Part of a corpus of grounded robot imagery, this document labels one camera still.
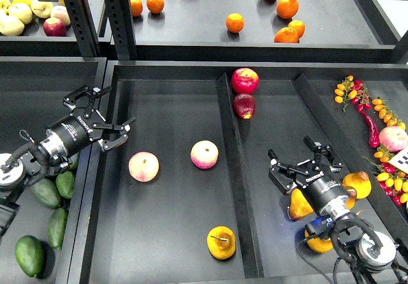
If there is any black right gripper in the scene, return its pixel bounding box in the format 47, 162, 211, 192
268, 135, 349, 216

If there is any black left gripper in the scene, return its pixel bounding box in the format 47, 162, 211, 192
46, 85, 136, 153

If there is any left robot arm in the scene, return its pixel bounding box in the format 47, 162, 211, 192
1, 85, 135, 234

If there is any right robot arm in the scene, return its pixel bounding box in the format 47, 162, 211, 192
268, 136, 407, 283

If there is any yellow pear by divider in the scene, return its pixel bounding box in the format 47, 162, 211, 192
342, 171, 372, 199

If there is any yellow pear with stem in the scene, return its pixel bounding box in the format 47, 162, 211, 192
344, 185, 357, 210

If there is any green avocado small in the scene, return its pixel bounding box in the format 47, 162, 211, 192
55, 171, 76, 199

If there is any yellow pear front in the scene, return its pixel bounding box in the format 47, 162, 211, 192
307, 237, 333, 253

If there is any green avocado dark flat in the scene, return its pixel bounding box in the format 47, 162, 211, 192
30, 179, 62, 209

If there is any pink apple left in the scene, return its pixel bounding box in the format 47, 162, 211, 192
128, 151, 159, 183

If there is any pink apple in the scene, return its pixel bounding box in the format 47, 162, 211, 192
190, 140, 219, 170
128, 151, 159, 183

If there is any black left tray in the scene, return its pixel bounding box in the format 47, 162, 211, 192
1, 57, 106, 283

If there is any red chili pepper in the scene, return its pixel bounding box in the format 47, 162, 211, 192
360, 112, 380, 148

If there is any dark red apple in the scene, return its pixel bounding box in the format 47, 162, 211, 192
232, 93, 256, 119

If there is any upper cherry tomato bunch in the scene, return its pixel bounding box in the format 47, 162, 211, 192
334, 75, 371, 112

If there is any cherry tomato bunch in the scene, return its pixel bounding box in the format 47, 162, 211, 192
334, 75, 371, 112
364, 144, 407, 207

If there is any lower cherry tomato bunch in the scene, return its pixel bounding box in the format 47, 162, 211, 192
364, 144, 407, 207

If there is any pink apple right tray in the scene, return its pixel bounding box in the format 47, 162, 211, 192
379, 126, 407, 153

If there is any orange cherry tomato vine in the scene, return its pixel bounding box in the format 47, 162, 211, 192
371, 98, 406, 131

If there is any pink apple centre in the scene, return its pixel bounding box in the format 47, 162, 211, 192
190, 140, 219, 170

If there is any white marker tag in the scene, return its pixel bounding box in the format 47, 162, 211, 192
388, 147, 408, 174

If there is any bright red apple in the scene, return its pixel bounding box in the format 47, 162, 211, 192
231, 68, 259, 94

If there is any red apple on shelf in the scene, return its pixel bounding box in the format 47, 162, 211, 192
43, 17, 66, 37

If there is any pale peach on shelf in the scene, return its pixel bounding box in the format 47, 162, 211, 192
50, 5, 71, 27

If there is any large black divided tray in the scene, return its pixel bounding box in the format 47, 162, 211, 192
66, 59, 408, 284

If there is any orange far left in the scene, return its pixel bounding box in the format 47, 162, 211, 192
130, 0, 143, 17

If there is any yellow apple on shelf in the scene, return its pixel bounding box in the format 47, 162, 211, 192
31, 0, 54, 19

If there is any pale yellow apple front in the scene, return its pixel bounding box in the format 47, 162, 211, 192
0, 15, 25, 36

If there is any pale yellow apple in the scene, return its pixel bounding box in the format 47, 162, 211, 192
0, 15, 25, 36
8, 3, 33, 25

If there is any orange front right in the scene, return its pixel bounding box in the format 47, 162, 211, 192
274, 27, 300, 43

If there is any pale yellow apple middle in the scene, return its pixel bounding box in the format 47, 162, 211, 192
8, 3, 33, 25

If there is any yellow lemon on shelf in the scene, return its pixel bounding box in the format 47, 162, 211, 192
12, 0, 33, 7

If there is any black upright post left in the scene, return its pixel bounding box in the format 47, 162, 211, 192
64, 0, 101, 57

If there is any black upright post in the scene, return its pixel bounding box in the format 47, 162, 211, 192
64, 0, 101, 57
105, 0, 137, 61

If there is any black upright post right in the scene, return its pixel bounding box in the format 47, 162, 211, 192
105, 0, 137, 61

